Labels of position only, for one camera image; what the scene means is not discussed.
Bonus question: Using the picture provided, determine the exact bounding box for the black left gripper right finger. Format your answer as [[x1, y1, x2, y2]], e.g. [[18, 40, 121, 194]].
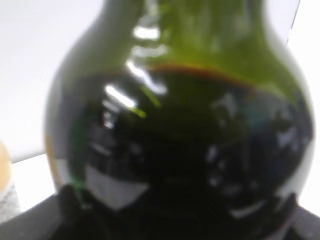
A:
[[249, 193, 320, 240]]

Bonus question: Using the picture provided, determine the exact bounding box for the orange juice bottle white cap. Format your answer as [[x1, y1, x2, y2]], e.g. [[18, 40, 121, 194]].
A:
[[0, 141, 21, 221]]

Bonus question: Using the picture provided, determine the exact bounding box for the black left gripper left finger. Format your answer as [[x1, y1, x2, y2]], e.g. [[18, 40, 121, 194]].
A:
[[0, 185, 105, 240]]

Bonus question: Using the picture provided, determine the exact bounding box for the dark red wine bottle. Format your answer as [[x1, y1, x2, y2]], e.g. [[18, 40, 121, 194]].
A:
[[45, 0, 314, 225]]

